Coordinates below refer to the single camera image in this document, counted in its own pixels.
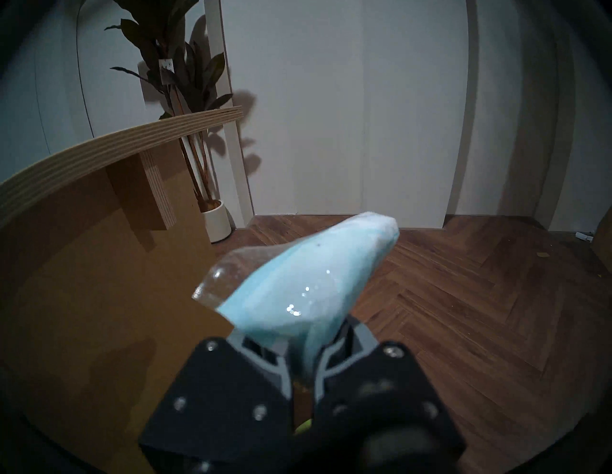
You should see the tall potted green plant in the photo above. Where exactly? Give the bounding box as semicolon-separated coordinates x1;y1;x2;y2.
104;0;235;243

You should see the light wooden table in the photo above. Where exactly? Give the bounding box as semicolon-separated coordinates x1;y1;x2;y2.
0;106;244;474

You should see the light blue mask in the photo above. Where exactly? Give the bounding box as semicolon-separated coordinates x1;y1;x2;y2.
192;212;400;383

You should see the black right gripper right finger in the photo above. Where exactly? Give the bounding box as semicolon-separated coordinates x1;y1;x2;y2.
311;315;467;474

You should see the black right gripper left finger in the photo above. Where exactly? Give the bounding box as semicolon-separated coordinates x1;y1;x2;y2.
139;330;295;474

